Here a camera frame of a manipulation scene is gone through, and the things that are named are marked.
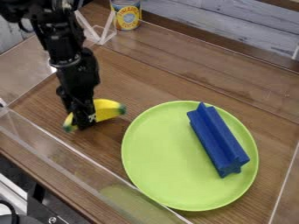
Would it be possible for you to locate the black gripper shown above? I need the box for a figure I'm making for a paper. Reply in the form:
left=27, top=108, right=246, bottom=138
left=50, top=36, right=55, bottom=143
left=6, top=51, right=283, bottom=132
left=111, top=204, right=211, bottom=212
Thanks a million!
left=56, top=48, right=100, bottom=130

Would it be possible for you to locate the yellow toy banana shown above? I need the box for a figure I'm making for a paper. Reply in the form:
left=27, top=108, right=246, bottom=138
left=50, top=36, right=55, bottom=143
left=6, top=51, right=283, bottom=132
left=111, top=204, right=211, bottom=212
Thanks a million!
left=63, top=99, right=127, bottom=133

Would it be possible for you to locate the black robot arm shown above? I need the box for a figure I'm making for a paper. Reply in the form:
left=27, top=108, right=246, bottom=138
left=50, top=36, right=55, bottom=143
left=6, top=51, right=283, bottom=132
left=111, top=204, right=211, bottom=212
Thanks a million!
left=0, top=0, right=100, bottom=130

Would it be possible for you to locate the green round plate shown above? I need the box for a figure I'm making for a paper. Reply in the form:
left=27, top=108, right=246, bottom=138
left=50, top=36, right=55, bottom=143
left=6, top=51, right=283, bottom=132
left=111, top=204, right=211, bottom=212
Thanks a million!
left=122, top=101, right=259, bottom=212

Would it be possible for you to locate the yellow labelled tin can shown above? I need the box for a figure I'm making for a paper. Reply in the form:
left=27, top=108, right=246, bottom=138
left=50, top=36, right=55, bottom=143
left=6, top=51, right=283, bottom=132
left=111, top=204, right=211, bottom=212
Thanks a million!
left=110, top=0, right=142, bottom=31

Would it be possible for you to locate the blue star-shaped block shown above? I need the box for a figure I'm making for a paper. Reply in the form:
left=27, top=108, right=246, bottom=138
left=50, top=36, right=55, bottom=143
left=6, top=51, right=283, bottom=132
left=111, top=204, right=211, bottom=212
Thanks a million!
left=187, top=102, right=250, bottom=178

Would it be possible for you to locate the clear acrylic corner bracket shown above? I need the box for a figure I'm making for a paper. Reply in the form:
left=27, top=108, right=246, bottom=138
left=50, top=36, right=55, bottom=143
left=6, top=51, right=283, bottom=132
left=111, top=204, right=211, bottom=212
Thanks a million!
left=75, top=11, right=118, bottom=46

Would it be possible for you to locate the clear acrylic front wall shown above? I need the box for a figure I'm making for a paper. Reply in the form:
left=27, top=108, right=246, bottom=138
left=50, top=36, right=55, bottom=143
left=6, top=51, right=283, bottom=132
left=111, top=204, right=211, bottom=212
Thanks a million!
left=0, top=107, right=192, bottom=224

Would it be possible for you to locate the black cable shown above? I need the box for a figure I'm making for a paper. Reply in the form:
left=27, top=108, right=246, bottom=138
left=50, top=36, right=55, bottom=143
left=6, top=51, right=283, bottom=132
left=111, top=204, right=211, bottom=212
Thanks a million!
left=0, top=198, right=22, bottom=224

